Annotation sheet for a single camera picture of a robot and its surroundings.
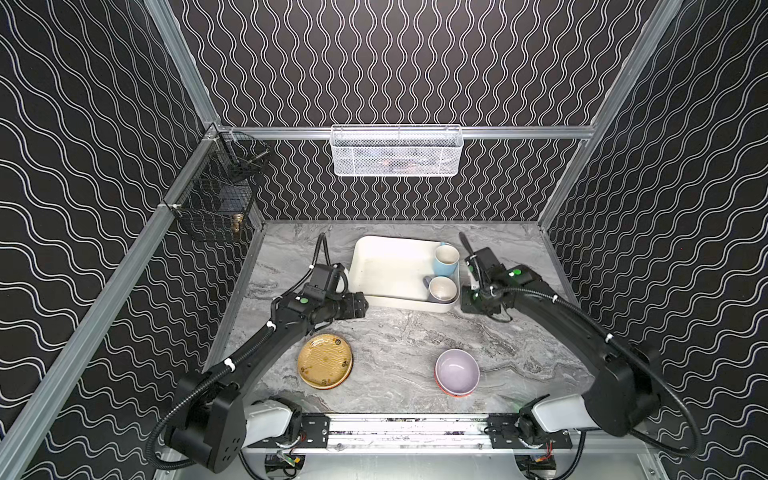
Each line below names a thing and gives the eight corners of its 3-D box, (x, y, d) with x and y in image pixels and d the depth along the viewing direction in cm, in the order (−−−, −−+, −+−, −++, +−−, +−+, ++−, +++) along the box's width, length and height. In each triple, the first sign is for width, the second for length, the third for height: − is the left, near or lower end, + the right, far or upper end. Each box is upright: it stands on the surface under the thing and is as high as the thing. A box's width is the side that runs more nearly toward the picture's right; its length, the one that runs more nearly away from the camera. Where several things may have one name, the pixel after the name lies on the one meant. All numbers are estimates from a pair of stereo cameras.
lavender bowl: (436, 401, 81) (439, 392, 75) (431, 360, 88) (434, 349, 82) (477, 401, 81) (484, 392, 75) (469, 360, 88) (475, 348, 82)
